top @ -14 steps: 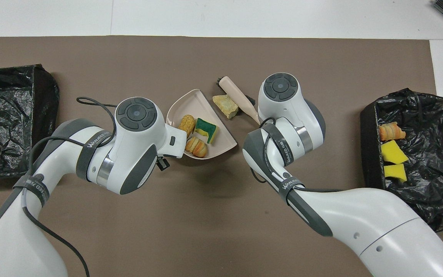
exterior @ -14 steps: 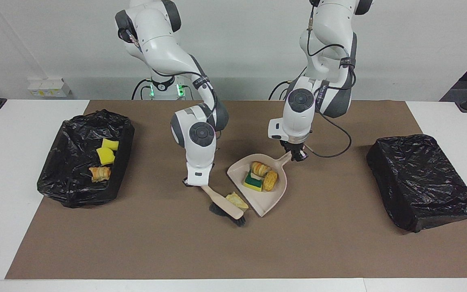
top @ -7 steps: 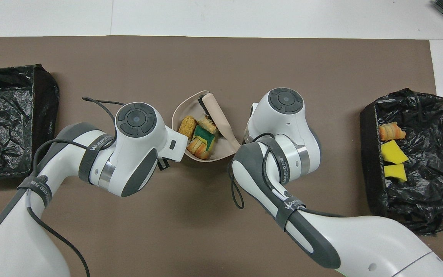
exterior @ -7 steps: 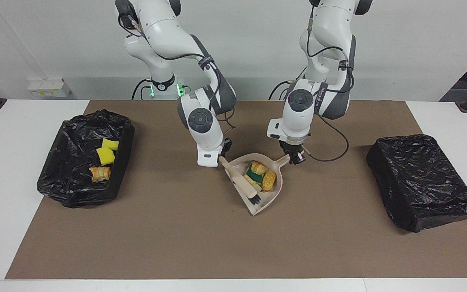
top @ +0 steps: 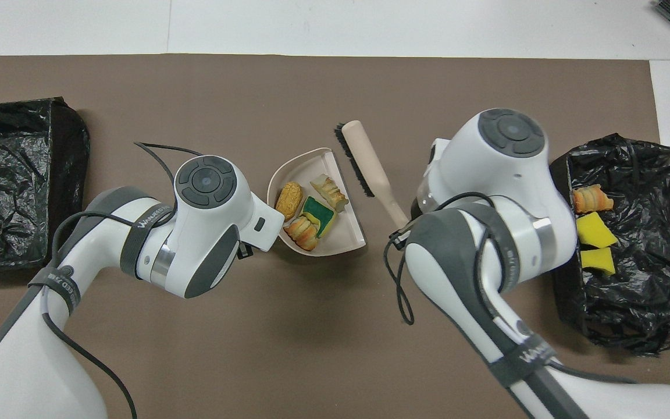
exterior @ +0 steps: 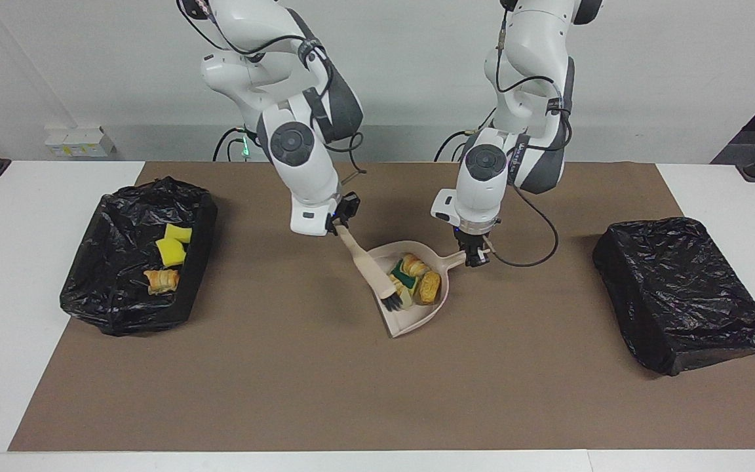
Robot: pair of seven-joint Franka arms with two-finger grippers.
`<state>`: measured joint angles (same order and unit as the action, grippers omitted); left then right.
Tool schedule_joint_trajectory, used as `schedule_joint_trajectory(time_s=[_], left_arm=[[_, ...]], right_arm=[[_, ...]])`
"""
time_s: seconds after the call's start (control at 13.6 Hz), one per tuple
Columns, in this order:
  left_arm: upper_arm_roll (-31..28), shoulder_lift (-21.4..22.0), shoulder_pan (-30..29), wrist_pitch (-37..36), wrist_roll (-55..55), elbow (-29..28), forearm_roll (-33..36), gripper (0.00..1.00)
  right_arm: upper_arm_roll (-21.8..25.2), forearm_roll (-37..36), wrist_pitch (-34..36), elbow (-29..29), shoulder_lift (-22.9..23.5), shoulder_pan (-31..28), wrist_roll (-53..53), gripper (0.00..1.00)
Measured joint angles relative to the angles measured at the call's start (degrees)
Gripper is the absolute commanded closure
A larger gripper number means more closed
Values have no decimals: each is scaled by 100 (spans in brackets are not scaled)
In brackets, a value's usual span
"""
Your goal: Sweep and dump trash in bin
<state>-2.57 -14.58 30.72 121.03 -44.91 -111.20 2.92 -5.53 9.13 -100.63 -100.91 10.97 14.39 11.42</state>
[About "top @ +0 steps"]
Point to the toy croissant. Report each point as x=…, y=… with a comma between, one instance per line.
x=592, y=199

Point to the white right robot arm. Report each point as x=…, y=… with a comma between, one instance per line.
x=509, y=131

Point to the beige plastic dustpan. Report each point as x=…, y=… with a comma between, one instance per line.
x=344, y=233

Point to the small yellow sponge piece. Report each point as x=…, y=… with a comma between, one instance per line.
x=598, y=262

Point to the open black bag bin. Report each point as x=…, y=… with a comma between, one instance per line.
x=649, y=279

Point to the brown fried nugget toy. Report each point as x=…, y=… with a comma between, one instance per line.
x=289, y=201

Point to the brown paper table mat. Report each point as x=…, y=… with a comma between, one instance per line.
x=195, y=87

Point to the large yellow sponge piece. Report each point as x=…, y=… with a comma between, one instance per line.
x=595, y=231

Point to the closed black bag bin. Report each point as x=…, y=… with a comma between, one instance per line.
x=9, y=186

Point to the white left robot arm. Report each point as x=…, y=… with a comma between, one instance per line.
x=204, y=180

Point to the green and yellow sponge piece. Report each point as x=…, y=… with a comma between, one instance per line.
x=319, y=214

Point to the beige hand brush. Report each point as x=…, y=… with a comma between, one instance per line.
x=364, y=154

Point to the pale bread slice piece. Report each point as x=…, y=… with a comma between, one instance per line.
x=330, y=191

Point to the toy bread roll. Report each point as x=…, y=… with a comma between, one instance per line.
x=302, y=233

